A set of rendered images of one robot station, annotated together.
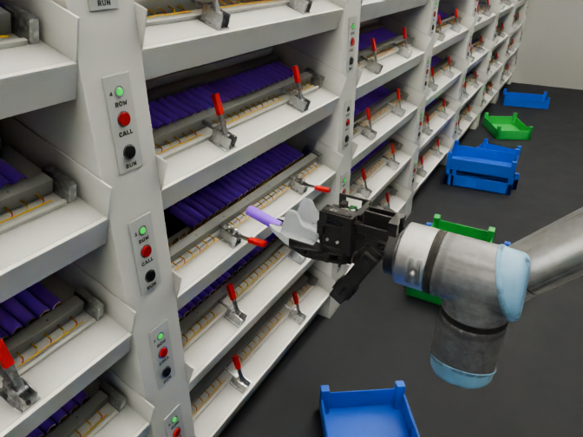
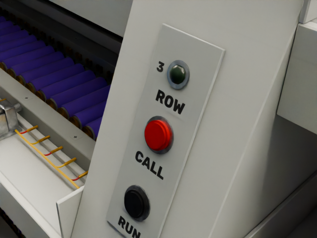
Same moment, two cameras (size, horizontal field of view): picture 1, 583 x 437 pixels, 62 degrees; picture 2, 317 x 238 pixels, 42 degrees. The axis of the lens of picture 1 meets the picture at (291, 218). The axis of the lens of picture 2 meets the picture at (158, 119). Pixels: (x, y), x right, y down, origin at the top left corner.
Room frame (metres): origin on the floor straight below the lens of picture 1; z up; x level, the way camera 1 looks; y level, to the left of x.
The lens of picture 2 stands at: (1.22, -0.34, 0.68)
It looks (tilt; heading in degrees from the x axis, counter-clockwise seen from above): 20 degrees down; 98
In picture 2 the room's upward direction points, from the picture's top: 18 degrees clockwise
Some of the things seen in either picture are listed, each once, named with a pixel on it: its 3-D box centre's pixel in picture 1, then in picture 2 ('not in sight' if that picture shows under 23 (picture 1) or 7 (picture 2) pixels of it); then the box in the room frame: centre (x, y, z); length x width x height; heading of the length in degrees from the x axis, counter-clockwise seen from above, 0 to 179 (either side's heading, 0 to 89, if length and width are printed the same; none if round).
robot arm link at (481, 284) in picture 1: (477, 276); not in sight; (0.53, -0.25, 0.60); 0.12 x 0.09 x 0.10; 60
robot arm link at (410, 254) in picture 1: (414, 256); not in sight; (0.58, -0.17, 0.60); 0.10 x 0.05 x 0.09; 150
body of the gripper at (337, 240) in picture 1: (361, 235); not in sight; (0.62, -0.10, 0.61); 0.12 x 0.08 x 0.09; 60
